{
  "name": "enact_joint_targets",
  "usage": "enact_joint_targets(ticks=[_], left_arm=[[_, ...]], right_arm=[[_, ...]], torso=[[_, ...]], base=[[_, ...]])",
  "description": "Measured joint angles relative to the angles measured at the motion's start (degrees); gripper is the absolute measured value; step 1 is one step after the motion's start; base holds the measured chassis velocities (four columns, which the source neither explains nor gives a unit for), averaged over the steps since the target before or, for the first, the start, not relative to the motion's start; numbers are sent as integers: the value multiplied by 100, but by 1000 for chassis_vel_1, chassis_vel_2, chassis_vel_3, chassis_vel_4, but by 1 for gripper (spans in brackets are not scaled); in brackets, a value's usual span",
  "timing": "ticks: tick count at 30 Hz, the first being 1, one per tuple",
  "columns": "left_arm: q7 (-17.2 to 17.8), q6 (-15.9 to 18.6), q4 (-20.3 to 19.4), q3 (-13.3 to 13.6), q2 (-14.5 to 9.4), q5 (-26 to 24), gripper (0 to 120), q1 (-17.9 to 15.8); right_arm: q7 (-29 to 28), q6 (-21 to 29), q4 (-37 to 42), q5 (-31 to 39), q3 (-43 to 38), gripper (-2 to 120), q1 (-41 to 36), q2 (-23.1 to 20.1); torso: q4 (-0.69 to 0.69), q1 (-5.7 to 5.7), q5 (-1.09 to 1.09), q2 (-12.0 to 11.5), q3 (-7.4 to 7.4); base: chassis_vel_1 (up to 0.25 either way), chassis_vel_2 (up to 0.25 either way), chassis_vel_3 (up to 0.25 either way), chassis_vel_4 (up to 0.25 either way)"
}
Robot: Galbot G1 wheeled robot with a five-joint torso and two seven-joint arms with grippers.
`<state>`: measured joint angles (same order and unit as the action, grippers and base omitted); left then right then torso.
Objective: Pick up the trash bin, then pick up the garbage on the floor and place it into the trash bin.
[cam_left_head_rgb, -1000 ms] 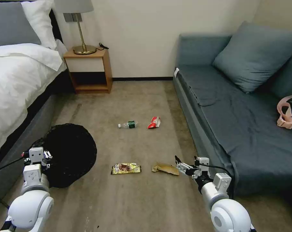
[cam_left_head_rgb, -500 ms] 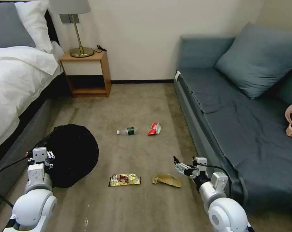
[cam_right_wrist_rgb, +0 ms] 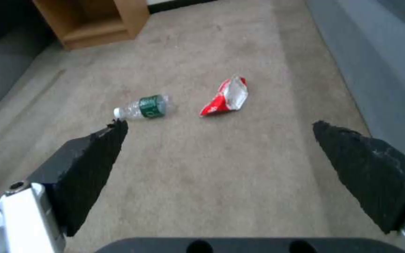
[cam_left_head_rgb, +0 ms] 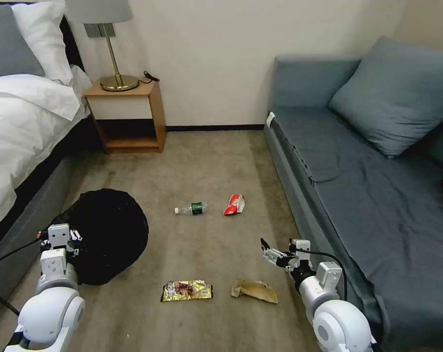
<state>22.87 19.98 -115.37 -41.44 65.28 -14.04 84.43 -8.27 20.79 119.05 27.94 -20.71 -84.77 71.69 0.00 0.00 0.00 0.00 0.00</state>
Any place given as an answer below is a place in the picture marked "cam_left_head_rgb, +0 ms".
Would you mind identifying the black trash bin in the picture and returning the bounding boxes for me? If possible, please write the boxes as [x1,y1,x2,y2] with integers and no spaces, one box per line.
[52,188,150,287]

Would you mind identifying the crumpled brown paper bag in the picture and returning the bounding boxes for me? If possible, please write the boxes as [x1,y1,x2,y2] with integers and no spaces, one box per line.
[230,279,280,305]

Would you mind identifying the red white snack bag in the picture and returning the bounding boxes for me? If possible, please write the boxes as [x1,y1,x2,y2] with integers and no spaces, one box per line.
[222,194,246,217]

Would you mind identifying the grey-blue sofa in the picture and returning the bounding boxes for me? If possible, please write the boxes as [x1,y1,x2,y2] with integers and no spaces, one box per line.
[262,55,443,352]

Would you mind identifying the clear plastic bottle green label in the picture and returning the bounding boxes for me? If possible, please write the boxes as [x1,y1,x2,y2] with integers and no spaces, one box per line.
[174,201,209,216]

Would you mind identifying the gold snack wrapper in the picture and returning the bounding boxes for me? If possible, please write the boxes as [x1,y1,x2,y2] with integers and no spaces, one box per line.
[160,280,215,303]

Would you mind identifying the white bed duvet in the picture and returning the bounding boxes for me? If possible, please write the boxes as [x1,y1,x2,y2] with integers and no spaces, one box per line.
[0,64,94,235]

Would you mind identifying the wooden nightstand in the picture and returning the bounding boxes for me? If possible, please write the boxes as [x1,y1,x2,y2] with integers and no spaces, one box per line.
[83,80,168,154]

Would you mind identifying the dark baseboard strip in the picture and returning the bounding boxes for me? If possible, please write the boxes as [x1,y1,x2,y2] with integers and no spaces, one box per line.
[166,125,267,132]

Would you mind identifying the large grey-blue cushion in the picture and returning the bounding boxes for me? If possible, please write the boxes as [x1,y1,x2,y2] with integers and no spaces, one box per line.
[328,35,443,159]

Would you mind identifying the brass table lamp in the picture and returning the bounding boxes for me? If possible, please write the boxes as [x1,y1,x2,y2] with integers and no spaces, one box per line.
[64,0,139,92]

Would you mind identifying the black headboard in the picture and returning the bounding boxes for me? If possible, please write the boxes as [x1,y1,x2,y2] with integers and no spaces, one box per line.
[58,14,87,74]

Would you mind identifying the grey bed pillow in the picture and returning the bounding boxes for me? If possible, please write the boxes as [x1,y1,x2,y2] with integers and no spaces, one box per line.
[0,4,46,79]

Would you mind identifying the white bed pillow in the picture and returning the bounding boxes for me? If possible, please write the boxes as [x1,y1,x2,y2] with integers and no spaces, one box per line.
[11,1,74,86]

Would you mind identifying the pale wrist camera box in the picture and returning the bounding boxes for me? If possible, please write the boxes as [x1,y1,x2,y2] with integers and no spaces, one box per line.
[289,239,311,259]
[47,224,69,251]

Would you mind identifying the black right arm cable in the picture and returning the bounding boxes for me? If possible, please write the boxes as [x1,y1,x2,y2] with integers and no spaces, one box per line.
[305,250,349,302]

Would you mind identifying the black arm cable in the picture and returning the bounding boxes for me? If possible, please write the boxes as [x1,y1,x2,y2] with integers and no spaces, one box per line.
[305,250,349,302]
[0,237,46,317]

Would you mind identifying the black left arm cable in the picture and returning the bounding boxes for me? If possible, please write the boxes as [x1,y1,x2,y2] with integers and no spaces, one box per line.
[0,237,46,317]

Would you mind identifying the grey wall switch panel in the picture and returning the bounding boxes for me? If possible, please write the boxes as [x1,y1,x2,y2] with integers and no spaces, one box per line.
[84,23,117,38]

